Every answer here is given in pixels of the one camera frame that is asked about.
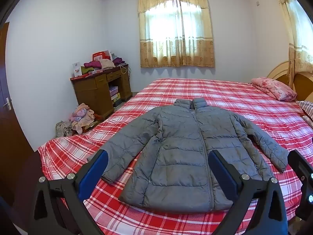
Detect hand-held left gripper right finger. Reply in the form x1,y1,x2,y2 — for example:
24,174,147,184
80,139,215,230
208,150,289,235

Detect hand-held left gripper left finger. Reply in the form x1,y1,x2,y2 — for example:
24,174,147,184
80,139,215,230
29,149,109,235

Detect grey puffer jacket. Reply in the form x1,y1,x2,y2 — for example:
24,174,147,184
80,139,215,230
101,97,289,213

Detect pile of pastel clothes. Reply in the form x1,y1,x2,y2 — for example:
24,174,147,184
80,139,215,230
70,103,99,135

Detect patterned grey cloth bundle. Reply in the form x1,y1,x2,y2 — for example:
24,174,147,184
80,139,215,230
55,121,73,138

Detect striped pillow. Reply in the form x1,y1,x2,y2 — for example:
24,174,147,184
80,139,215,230
296,100,313,123

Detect stack of boxes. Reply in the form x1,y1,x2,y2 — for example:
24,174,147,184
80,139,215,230
109,86,122,107

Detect wooden desk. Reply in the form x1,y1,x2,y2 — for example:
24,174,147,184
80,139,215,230
70,64,133,120

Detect bed with red plaid sheet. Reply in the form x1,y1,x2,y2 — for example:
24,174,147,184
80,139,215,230
37,78,313,235

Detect brown wooden door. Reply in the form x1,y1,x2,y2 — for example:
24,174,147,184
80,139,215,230
0,22,41,206

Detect wooden headboard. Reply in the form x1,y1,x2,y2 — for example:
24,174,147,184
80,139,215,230
266,62,313,102

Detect pink floral pillow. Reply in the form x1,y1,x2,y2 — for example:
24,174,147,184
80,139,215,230
251,77,297,101

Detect white printed card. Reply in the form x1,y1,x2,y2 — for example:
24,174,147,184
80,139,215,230
72,62,82,77

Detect red gift box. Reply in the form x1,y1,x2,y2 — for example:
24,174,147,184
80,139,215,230
92,50,112,61

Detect beige floral window curtain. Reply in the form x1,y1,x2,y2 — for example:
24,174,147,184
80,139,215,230
137,0,216,68

